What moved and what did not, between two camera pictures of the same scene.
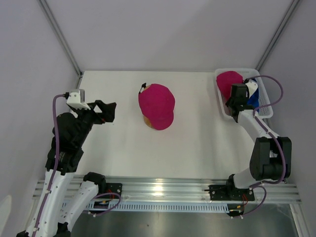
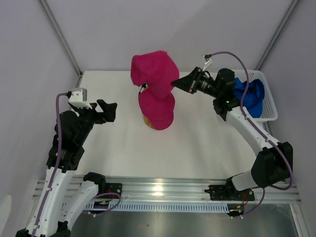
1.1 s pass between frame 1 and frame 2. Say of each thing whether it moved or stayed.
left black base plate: stayed
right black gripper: moved
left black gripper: stayed
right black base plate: stayed
